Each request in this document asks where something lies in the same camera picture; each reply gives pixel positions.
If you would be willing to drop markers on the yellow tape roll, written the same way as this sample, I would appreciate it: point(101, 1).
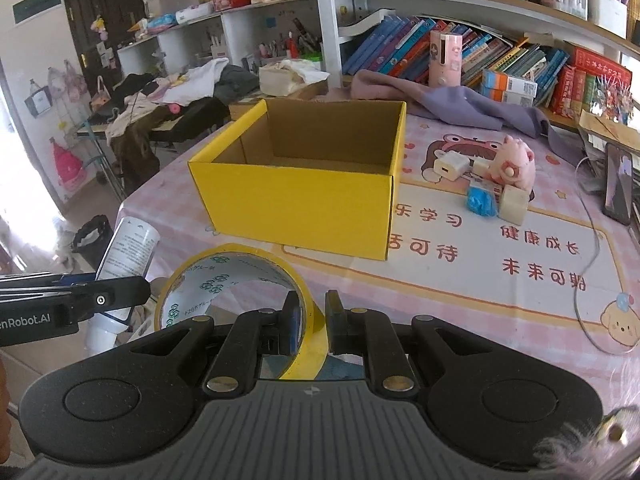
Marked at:
point(312, 340)

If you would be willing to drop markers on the black smartphone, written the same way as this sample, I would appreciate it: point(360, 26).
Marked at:
point(617, 185)

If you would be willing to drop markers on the black white tote bag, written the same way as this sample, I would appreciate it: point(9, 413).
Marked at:
point(39, 100)

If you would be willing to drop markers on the cream cloth bag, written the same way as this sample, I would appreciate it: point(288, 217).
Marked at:
point(290, 80)

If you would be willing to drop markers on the cream cube box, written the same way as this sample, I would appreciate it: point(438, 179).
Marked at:
point(513, 205)

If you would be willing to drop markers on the red book set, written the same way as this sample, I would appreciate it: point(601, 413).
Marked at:
point(575, 90)

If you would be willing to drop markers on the pink backpack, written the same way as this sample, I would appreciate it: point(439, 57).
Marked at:
point(67, 82)

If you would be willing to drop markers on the blue wrapper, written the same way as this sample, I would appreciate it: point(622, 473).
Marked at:
point(482, 202)

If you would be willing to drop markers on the white bookshelf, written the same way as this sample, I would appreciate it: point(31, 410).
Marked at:
point(327, 20)

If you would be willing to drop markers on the row of colourful books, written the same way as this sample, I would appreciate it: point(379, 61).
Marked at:
point(390, 45)

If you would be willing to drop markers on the black bin bag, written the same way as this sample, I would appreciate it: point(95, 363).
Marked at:
point(92, 240)

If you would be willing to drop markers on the brown paper envelope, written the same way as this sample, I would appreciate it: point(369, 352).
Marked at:
point(610, 127)

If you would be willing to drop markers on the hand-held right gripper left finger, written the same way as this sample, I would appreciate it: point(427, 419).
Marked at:
point(292, 325)

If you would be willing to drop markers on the wooden box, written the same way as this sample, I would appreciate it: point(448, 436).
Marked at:
point(245, 107)

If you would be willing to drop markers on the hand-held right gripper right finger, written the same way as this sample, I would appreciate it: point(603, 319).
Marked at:
point(334, 325)

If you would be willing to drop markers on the pink cylinder device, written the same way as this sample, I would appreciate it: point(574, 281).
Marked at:
point(445, 60)

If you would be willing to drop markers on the white pen holder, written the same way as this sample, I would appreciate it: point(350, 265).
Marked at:
point(607, 12)

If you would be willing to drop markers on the pile of clothes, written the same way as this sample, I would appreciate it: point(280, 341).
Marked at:
point(190, 87)

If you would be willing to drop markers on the yellow cardboard box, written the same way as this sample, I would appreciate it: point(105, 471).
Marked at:
point(300, 210)

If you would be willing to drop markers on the dark door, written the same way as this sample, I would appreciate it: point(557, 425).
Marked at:
point(85, 20)

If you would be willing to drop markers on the red bottle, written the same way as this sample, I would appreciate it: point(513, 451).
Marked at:
point(294, 45)

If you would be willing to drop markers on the purple cloth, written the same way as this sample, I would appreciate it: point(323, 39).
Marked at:
point(450, 102)

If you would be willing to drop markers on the small white charger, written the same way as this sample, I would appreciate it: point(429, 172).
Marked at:
point(480, 166)

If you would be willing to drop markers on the white squeeze tube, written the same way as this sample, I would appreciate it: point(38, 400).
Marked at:
point(127, 245)

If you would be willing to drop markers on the fuzzy grey trim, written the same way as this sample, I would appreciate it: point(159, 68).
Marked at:
point(565, 445)

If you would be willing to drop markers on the pink printed table mat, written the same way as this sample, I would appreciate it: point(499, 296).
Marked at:
point(475, 270)

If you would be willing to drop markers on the pink plush toy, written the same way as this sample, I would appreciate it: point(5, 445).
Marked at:
point(515, 160)

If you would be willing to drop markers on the large white charger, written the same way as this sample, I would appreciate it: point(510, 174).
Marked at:
point(447, 167)

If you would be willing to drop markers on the green wall sign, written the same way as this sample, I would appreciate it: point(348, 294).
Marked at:
point(37, 5)

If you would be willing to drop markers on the orange blue carton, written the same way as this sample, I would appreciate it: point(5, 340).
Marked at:
point(505, 100)
point(510, 80)

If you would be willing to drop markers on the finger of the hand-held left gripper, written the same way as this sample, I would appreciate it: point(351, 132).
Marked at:
point(120, 292)
point(75, 278)

